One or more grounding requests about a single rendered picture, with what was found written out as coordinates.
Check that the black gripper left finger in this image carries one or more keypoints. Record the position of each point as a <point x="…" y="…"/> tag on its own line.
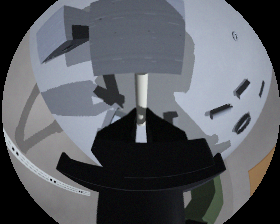
<point x="124" y="129"/>

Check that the white cylinder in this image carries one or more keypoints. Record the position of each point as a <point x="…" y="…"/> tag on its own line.
<point x="141" y="82"/>

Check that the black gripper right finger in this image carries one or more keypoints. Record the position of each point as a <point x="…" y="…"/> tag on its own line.
<point x="159" y="130"/>

